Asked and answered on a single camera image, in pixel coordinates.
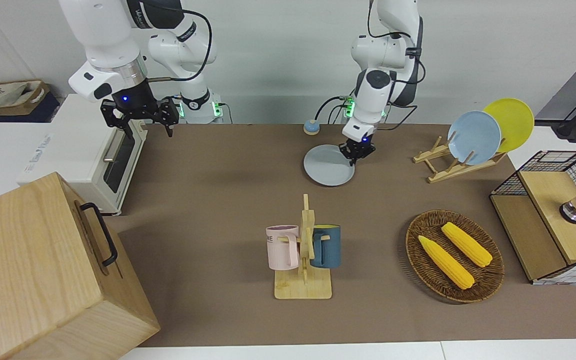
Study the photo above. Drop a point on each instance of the navy storage box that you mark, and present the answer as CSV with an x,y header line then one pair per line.
x,y
48,110

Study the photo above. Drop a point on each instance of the pink mug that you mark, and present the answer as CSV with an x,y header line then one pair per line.
x,y
280,250

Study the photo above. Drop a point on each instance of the brown wicker basket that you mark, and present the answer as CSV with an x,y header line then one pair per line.
x,y
420,265

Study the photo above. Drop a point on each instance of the wooden drawer box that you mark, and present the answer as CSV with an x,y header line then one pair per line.
x,y
33,270

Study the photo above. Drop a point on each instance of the gray plate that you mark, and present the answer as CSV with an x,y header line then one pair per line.
x,y
325,169

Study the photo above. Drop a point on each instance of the light blue plate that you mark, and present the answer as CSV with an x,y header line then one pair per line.
x,y
473,137

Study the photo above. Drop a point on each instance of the blue call bell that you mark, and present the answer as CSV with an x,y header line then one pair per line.
x,y
311,127

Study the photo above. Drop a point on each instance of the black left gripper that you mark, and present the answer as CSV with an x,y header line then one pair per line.
x,y
359,146

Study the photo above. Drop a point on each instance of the yellow corn cob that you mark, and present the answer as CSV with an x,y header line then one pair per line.
x,y
445,262
468,245

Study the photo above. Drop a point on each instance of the dark blue mug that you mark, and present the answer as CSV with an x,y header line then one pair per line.
x,y
328,247

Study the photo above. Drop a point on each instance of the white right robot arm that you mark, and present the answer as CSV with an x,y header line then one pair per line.
x,y
103,30

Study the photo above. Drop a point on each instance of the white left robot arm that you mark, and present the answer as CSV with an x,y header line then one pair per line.
x,y
388,50

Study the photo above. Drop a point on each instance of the bamboo mug rack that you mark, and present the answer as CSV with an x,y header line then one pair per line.
x,y
303,287

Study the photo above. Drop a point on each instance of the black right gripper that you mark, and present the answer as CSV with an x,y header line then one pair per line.
x,y
135,102

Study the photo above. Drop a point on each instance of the wooden plate rack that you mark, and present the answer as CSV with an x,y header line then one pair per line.
x,y
448,172

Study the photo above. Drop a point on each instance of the white toaster oven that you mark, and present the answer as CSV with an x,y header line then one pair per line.
x,y
68,145

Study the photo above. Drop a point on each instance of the yellow plate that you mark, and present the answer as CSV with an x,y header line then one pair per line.
x,y
515,120

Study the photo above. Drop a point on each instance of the brown table mat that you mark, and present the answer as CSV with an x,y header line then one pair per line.
x,y
218,200

